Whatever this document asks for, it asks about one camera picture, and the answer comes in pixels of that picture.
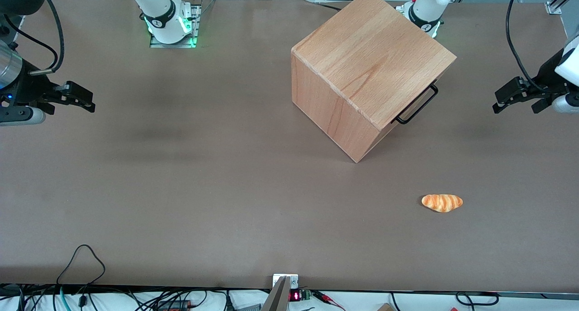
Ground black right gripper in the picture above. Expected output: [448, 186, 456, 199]
[17, 60, 96, 116]

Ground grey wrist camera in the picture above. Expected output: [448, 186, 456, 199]
[551, 93, 579, 114]
[0, 106, 46, 127]

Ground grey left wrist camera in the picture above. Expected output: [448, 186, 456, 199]
[551, 93, 579, 114]

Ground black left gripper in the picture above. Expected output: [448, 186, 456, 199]
[493, 48, 569, 115]

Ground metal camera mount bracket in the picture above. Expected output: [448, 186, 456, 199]
[261, 273, 299, 311]

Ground black cable loop under table edge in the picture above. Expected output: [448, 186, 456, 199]
[456, 292, 499, 306]

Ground wooden drawer cabinet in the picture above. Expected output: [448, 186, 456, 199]
[291, 0, 457, 163]

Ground short black cable of right arm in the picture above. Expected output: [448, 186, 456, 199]
[4, 14, 60, 65]

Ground black and orange power device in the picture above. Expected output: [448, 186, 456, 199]
[155, 299, 191, 311]

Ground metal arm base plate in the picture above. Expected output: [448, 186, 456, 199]
[150, 0, 202, 48]

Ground looped black table cable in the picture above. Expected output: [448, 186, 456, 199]
[56, 244, 106, 287]

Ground orange toy bread roll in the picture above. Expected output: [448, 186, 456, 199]
[421, 194, 464, 213]

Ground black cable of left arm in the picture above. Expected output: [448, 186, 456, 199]
[505, 0, 555, 95]

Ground wooden drawer with black handle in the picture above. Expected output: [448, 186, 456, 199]
[395, 84, 439, 125]

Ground red clip lead wires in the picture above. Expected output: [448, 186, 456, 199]
[312, 290, 345, 311]

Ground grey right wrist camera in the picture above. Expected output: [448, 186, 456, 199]
[0, 106, 46, 127]

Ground long black cable of right arm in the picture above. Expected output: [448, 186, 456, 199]
[29, 0, 65, 75]

